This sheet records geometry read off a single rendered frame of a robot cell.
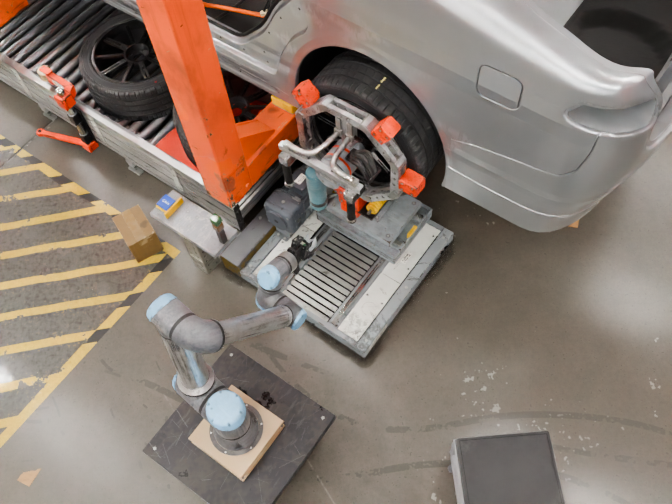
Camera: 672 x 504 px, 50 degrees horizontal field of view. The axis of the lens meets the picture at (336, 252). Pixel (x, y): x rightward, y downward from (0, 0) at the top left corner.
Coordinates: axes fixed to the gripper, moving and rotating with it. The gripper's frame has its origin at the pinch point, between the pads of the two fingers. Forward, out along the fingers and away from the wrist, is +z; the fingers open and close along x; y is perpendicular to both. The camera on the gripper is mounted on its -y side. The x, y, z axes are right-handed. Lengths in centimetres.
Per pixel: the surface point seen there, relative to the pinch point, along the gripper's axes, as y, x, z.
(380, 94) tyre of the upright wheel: 64, -4, 24
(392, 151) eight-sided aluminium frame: 44, -16, 22
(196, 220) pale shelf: -25, 65, 4
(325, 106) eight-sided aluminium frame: 55, 14, 15
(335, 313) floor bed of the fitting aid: -56, -8, 26
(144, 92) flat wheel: 0, 138, 46
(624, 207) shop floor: -2, -109, 152
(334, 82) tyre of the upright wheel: 63, 16, 22
